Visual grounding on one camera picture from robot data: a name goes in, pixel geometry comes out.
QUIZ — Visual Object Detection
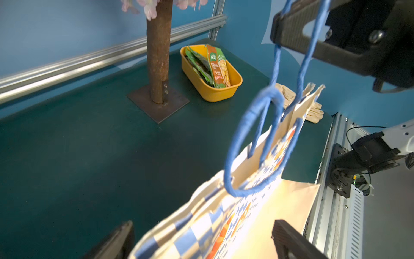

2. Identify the yellow plastic tray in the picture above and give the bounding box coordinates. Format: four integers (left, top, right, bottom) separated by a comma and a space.
180, 44, 243, 103

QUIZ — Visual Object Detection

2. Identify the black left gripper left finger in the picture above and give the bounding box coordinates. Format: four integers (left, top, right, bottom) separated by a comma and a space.
82, 221, 135, 259

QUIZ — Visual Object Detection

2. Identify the beige work glove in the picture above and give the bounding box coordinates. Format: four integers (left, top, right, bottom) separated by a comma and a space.
275, 83, 324, 124

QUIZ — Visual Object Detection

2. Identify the green orange condiment packet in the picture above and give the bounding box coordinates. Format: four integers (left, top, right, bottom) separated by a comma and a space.
206, 44, 231, 89

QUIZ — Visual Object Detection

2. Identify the blue checkered paper bag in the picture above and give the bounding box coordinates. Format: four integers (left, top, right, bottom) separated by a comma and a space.
128, 0, 332, 259

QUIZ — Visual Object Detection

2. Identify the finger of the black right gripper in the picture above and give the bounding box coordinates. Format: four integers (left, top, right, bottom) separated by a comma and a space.
270, 0, 414, 88

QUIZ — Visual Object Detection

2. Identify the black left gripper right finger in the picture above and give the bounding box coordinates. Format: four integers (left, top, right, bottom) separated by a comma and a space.
272, 220, 328, 259

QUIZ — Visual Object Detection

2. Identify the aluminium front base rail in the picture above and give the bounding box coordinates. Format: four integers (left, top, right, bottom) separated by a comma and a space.
304, 113, 364, 259

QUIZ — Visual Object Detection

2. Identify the pink blossom artificial tree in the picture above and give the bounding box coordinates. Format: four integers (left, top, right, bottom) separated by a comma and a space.
128, 1, 208, 124

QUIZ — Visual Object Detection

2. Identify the aluminium back frame rail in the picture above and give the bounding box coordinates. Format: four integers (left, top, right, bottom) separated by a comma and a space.
0, 14, 227, 105

